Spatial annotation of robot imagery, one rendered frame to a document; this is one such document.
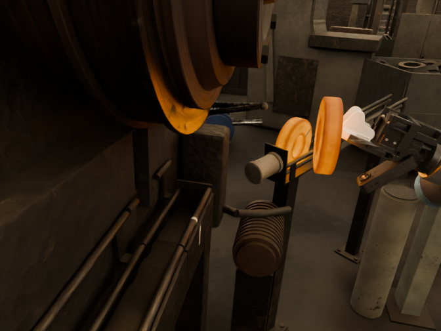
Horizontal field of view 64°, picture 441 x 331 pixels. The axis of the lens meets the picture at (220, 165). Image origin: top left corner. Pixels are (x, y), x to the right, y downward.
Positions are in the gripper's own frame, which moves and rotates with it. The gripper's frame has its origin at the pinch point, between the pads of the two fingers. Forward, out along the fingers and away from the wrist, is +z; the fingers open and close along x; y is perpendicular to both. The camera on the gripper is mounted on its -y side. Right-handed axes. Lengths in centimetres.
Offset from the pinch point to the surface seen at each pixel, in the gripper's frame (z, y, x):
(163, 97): 23.8, 4.8, 36.3
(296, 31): 8, 6, -248
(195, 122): 22.0, -1.3, 23.1
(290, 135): 3.7, -10.6, -19.9
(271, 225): -0.9, -32.5, -10.5
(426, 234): -57, -32, -45
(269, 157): 6.6, -17.0, -16.2
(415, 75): -69, 10, -173
